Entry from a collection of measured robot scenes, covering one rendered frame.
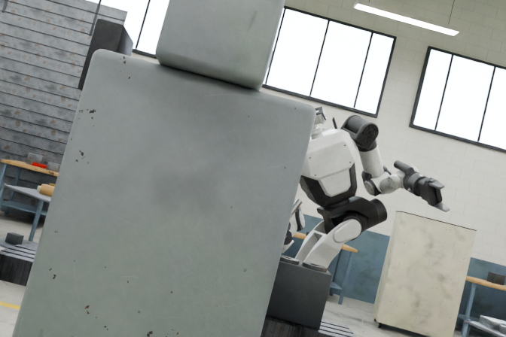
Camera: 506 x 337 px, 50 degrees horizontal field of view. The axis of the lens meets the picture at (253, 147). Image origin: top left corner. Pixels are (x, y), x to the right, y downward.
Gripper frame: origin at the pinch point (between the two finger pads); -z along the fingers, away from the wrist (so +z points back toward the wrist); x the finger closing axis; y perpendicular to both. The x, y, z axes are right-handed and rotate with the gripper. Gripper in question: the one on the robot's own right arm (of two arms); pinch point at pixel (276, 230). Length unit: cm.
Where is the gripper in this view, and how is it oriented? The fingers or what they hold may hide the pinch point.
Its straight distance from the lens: 197.5
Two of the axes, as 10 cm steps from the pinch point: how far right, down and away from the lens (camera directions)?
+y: -6.2, 7.7, -1.7
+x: 7.8, 5.9, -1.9
